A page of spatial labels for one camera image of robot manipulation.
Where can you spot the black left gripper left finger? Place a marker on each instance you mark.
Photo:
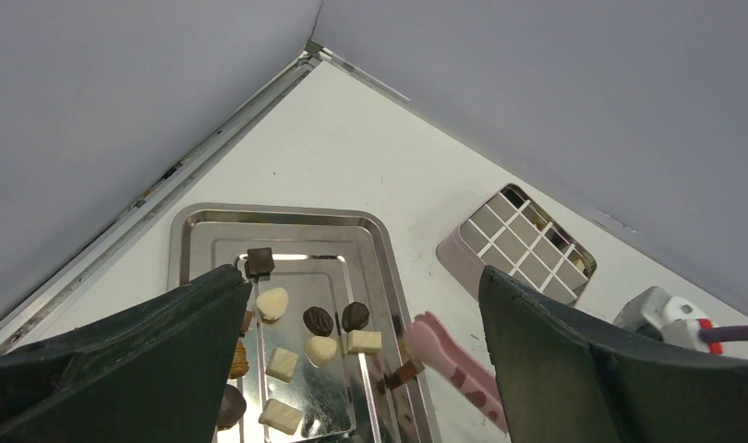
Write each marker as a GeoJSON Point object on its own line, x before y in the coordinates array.
{"type": "Point", "coordinates": [154, 372]}

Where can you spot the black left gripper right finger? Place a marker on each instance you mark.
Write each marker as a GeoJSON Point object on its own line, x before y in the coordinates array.
{"type": "Point", "coordinates": [566, 376]}

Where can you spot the pink-tipped metal tweezers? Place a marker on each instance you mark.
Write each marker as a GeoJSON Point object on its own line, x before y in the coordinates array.
{"type": "Point", "coordinates": [427, 339]}

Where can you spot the dark dome chocolate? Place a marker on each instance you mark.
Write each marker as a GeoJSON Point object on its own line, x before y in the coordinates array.
{"type": "Point", "coordinates": [232, 407]}

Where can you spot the brown ridged chocolate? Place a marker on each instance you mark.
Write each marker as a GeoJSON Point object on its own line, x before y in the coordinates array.
{"type": "Point", "coordinates": [240, 365]}

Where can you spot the dark brown square chocolate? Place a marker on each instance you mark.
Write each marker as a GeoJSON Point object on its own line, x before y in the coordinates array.
{"type": "Point", "coordinates": [246, 322]}

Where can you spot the white square chocolate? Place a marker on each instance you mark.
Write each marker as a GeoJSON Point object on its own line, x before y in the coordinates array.
{"type": "Point", "coordinates": [282, 364]}
{"type": "Point", "coordinates": [363, 341]}

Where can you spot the white rectangular chocolate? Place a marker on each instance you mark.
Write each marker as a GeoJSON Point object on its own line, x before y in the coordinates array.
{"type": "Point", "coordinates": [280, 416]}

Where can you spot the white heart chocolate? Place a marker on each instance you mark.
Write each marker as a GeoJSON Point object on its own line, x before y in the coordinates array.
{"type": "Point", "coordinates": [272, 304]}
{"type": "Point", "coordinates": [320, 350]}

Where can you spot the pink grid chocolate box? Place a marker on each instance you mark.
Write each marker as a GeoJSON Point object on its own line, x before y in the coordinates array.
{"type": "Point", "coordinates": [512, 233]}

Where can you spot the dark oval chocolate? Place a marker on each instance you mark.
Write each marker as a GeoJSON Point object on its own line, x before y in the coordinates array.
{"type": "Point", "coordinates": [318, 321]}

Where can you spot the dark round chocolate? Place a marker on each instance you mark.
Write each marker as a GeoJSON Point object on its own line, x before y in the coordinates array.
{"type": "Point", "coordinates": [355, 316]}

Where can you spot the large steel tray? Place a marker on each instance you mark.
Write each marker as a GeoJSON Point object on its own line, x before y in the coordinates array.
{"type": "Point", "coordinates": [325, 258]}

